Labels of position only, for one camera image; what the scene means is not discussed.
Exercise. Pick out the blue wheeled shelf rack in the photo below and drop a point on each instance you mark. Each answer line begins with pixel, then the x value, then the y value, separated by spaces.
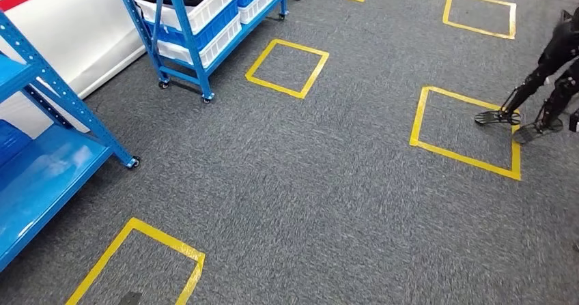
pixel 192 50

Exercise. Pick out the black humanoid robot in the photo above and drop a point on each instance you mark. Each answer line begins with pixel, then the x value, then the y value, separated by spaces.
pixel 561 45

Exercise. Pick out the white car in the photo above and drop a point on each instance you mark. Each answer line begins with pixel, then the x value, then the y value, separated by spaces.
pixel 68 31

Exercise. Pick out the white storage bin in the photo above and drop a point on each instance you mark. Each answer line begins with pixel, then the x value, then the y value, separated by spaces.
pixel 260 7
pixel 212 9
pixel 221 45

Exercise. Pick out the blue metal shelf rack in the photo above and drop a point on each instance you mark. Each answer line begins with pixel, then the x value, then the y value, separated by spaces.
pixel 45 167

